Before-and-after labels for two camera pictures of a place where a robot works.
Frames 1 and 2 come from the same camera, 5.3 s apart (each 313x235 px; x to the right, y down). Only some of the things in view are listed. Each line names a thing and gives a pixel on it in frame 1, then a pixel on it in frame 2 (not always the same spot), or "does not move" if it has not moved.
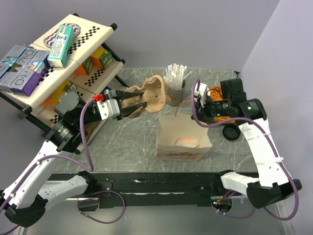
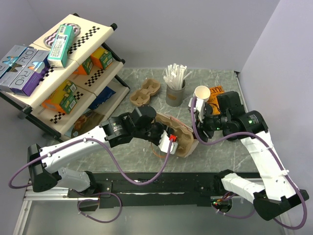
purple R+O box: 29,78 does not move
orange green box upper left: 85,68 does not move
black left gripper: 119,94 → 161,128
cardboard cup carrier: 154,95 → 186,144
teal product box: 60,51 does not move
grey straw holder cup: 176,97 does not move
